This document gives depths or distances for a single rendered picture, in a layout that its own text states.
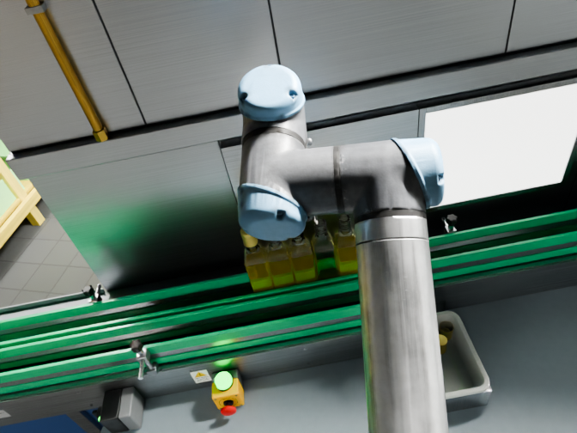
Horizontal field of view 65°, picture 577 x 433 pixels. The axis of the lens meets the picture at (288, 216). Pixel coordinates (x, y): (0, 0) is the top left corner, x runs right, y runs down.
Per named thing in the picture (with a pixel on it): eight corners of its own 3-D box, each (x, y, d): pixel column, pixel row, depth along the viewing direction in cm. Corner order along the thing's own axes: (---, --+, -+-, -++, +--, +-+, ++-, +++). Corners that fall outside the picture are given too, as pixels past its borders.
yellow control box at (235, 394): (243, 381, 124) (237, 368, 119) (245, 407, 119) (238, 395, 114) (218, 386, 125) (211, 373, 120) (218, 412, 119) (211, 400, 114)
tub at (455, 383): (452, 326, 126) (456, 307, 120) (488, 405, 110) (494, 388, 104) (391, 338, 127) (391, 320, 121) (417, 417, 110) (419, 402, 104)
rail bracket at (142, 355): (162, 365, 118) (143, 337, 108) (160, 392, 112) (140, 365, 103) (147, 368, 118) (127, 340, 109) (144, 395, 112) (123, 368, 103)
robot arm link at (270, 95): (230, 118, 49) (235, 59, 53) (248, 171, 59) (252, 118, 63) (303, 113, 48) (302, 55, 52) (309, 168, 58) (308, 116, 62)
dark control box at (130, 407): (145, 399, 125) (133, 386, 119) (142, 429, 119) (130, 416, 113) (116, 405, 125) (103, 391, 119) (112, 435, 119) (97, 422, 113)
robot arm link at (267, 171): (334, 209, 44) (331, 118, 49) (224, 217, 46) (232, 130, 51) (342, 240, 51) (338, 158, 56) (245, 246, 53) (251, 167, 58)
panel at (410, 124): (559, 179, 130) (596, 66, 106) (565, 185, 127) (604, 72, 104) (250, 239, 131) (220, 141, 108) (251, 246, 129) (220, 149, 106)
